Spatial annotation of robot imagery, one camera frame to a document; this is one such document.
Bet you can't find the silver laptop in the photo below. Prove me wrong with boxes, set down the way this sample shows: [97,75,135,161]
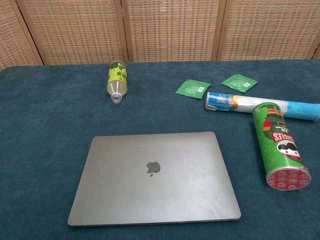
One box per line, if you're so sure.
[67,131,242,228]

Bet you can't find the green sachet packet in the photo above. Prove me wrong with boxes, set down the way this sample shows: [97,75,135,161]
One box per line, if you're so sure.
[174,79,212,100]
[221,73,259,93]

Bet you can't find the yellow green plastic bottle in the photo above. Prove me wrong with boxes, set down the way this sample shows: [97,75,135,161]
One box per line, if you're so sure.
[106,61,129,105]

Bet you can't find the blue white roll tube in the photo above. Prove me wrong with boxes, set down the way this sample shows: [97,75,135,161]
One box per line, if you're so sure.
[205,91,320,123]

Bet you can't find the woven bamboo screen panel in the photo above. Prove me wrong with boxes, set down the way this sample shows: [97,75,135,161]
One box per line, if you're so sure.
[0,0,45,72]
[16,0,131,66]
[121,0,228,63]
[216,0,320,62]

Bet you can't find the teal tablecloth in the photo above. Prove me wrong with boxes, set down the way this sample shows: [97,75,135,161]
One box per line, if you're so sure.
[0,58,320,240]

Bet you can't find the green Pringles can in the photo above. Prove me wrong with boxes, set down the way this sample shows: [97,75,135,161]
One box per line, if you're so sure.
[251,102,312,192]

